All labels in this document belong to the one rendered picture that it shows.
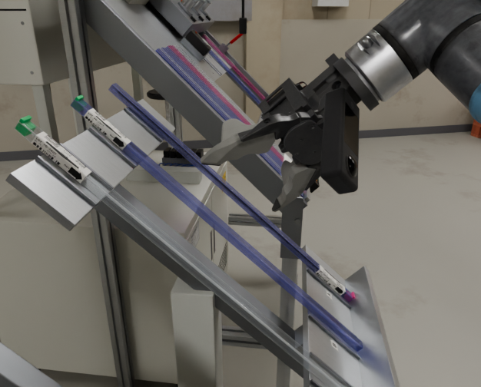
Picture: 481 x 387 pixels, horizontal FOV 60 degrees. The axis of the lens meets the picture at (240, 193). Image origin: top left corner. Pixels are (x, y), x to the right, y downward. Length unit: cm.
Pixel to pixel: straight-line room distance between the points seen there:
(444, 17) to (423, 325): 156
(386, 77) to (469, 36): 9
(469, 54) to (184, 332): 48
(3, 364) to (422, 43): 47
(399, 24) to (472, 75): 10
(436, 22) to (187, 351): 52
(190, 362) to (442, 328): 142
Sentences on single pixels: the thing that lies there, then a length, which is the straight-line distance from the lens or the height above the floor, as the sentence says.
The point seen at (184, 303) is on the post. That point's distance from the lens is 60.
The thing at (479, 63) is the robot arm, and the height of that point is 112.
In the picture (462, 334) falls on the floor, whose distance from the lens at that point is 195.
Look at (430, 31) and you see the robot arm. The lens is 50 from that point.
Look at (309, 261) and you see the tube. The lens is 69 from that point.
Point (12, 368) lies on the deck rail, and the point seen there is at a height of 93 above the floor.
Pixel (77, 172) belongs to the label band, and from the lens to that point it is 45.
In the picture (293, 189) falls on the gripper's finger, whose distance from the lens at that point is 56.
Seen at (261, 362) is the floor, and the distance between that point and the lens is 164.
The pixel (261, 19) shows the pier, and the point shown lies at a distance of 375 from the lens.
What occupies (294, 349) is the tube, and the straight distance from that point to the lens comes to 50.
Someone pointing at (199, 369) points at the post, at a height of 68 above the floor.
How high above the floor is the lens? 116
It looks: 23 degrees down
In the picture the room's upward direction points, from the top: straight up
